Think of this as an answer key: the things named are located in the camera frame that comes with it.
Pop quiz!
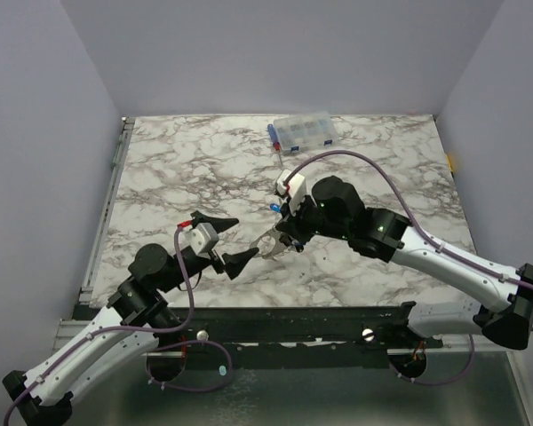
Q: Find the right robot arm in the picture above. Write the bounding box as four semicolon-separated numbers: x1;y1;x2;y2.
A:
274;170;533;350

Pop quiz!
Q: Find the black mounting rail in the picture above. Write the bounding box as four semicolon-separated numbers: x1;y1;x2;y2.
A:
155;303;442;369

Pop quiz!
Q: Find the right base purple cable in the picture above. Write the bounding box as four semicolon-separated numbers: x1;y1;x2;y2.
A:
394;332;474;386

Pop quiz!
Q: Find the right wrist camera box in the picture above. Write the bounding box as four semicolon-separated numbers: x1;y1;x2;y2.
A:
274;170;306;216

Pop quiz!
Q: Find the metal side rail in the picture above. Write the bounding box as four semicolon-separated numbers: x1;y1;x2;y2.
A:
77;117;136;304

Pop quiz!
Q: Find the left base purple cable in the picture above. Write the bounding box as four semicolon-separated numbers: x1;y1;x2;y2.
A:
147;340;233;393

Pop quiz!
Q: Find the clear plastic organizer box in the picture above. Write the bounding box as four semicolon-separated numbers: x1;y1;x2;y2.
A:
272;112;338;154

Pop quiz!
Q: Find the blue handled screwdriver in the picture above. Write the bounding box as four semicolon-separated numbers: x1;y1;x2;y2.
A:
267;124;283;168

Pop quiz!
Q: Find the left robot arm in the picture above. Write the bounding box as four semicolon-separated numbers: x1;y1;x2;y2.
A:
3;211;259;425

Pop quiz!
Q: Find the yellow wall clip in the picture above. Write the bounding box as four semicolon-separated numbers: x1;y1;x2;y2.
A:
446;153;457;176

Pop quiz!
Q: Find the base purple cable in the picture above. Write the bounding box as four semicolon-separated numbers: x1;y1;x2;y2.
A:
147;340;233;393
394;332;474;386

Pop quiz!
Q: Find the metal key organizer ring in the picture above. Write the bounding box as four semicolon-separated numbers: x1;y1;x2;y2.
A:
249;228;304;261

